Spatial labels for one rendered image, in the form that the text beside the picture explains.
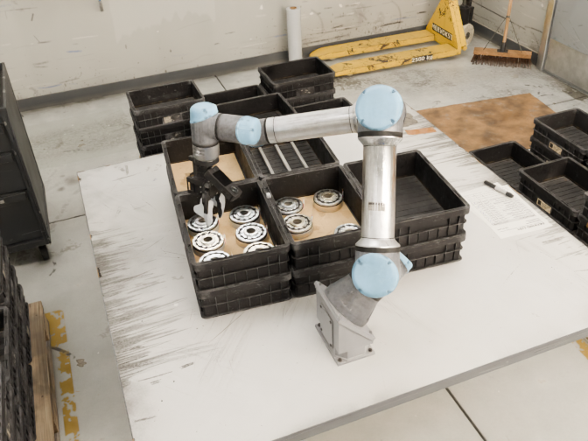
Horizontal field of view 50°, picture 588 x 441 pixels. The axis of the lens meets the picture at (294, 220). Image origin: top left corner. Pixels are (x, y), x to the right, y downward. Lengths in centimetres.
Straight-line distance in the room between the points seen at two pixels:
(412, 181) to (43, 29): 347
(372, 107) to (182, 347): 90
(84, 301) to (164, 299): 122
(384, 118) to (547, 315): 86
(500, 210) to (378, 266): 100
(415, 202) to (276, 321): 67
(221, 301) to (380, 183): 66
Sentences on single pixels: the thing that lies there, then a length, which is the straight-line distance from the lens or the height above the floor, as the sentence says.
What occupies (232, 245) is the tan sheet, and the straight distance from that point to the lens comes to 209.
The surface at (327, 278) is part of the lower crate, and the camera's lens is 204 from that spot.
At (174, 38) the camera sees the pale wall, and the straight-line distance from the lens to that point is 532.
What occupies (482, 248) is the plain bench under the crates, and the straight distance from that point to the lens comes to 231.
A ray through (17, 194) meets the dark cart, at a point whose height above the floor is 45.
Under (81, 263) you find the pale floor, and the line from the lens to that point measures 355.
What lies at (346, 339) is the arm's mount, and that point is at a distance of 180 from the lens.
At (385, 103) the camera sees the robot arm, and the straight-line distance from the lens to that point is 161.
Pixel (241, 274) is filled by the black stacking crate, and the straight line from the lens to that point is 194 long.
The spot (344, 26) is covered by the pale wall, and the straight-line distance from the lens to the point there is 579.
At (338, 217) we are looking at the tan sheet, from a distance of 218.
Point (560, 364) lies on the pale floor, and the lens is 296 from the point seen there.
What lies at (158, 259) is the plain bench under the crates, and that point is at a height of 70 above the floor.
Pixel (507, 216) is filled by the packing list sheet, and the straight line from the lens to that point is 249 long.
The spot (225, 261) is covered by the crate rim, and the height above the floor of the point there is 92.
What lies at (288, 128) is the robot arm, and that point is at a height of 126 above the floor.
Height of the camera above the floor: 210
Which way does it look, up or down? 36 degrees down
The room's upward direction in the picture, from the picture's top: 3 degrees counter-clockwise
